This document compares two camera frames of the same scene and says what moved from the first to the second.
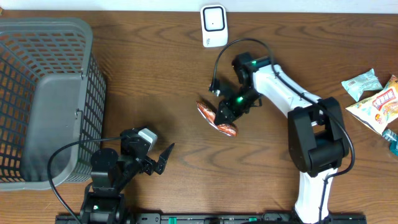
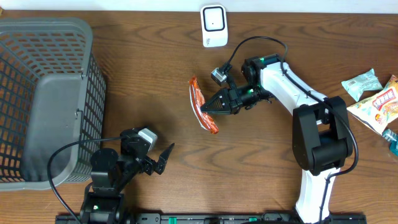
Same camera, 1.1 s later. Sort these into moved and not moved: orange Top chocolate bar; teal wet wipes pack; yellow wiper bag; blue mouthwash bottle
Moved: orange Top chocolate bar
Not moved: teal wet wipes pack; blue mouthwash bottle; yellow wiper bag
